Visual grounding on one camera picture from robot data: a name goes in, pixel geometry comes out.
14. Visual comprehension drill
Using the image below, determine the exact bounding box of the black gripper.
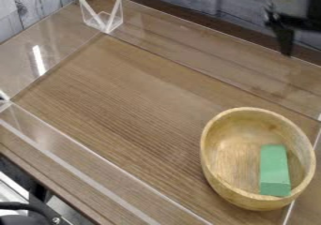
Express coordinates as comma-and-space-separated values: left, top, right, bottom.
265, 0, 321, 56

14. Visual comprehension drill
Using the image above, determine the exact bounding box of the green rectangular block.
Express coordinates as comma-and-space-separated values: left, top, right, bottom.
260, 144, 292, 197

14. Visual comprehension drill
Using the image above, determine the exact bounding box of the wooden bowl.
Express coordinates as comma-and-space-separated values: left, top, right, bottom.
200, 107, 316, 211

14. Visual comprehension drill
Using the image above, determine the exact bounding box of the clear acrylic enclosure wall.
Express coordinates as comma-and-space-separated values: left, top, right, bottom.
0, 0, 321, 225

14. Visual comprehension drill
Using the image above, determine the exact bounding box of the clear acrylic corner bracket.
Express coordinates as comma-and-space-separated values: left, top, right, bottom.
79, 0, 125, 34

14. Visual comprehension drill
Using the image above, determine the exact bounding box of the black metal mount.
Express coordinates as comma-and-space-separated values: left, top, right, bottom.
29, 194, 73, 225

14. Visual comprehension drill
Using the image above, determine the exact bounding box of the black cable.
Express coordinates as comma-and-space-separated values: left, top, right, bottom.
0, 200, 49, 225

